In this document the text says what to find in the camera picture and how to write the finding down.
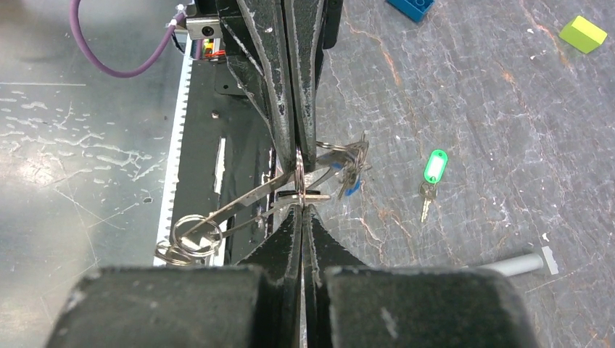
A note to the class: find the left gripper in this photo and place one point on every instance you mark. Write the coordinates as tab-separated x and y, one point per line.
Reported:
255	37

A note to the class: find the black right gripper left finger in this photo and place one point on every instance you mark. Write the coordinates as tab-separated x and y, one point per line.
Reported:
255	303

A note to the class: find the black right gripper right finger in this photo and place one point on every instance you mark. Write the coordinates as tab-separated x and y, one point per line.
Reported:
350	304

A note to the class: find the perforated metal ring plate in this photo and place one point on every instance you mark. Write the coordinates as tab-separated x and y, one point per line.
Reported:
193	239

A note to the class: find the silver key with ring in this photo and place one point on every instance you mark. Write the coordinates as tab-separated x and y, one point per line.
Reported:
308	196

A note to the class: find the blue key tag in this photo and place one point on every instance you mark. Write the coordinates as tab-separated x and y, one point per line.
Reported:
350	179

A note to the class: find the green key tag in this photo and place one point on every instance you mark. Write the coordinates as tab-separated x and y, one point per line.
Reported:
433	173

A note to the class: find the dark blue flat brick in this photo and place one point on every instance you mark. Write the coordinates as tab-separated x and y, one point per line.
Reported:
416	10

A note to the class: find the grey toy axle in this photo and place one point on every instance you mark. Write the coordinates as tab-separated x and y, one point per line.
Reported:
533	260

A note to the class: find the lime green block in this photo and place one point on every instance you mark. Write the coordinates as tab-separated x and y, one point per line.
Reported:
583	35

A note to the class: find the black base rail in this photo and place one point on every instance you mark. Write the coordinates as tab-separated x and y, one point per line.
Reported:
219	146

